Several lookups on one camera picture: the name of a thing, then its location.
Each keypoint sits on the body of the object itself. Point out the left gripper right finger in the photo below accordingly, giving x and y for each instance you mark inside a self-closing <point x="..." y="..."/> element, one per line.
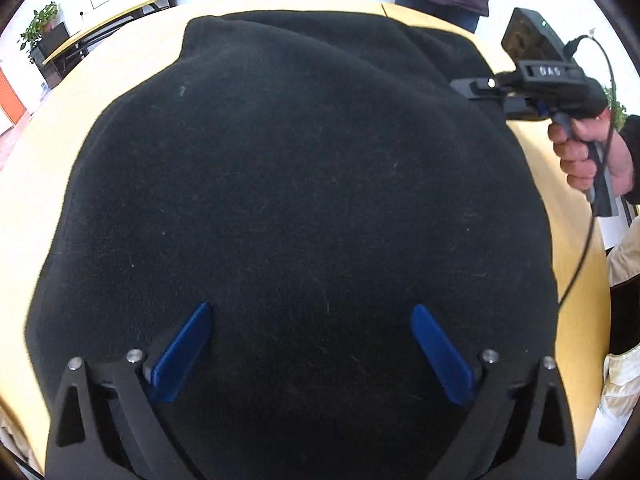
<point x="518" y="422"/>

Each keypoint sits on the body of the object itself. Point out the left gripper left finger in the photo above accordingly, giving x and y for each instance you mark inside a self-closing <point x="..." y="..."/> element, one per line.
<point x="104" y="423"/>

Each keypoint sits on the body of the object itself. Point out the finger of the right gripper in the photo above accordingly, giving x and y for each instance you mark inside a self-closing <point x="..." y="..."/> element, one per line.
<point x="476" y="89"/>

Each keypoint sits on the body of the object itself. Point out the black fleece jacket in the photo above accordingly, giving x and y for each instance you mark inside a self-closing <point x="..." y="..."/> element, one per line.
<point x="314" y="177"/>

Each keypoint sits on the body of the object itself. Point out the right forearm dark sleeve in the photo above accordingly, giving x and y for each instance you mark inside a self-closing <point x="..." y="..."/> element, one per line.
<point x="631" y="135"/>

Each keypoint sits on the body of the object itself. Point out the long side table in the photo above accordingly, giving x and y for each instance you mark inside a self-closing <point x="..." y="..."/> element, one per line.
<point x="105" y="25"/>

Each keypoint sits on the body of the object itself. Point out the potted green plant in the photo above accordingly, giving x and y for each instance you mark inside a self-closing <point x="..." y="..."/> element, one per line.
<point x="43" y="34"/>

